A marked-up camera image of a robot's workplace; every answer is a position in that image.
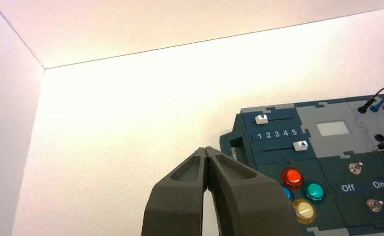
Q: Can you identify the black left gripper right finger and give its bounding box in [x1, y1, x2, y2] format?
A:
[206, 147, 303, 236]

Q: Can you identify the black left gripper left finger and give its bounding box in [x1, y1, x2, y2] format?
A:
[141, 147, 210, 236]

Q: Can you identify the blue push button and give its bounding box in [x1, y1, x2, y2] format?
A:
[282, 185, 295, 203]

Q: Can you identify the orange-red push button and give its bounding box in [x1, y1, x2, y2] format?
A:
[280, 167, 305, 190]

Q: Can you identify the yellow push button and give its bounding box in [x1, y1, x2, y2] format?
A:
[292, 199, 318, 225]

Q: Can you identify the teal push button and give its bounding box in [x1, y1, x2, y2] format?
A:
[301, 181, 326, 204]

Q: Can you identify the teal and grey task box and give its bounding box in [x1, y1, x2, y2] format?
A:
[219, 93, 384, 236]

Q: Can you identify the white display screen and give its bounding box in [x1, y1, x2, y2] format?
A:
[316, 121, 350, 137]

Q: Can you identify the metal toggle switch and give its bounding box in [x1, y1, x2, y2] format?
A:
[366, 199, 384, 213]
[348, 162, 364, 175]

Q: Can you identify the black banana plug wire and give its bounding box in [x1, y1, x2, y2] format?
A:
[357, 82, 384, 154]

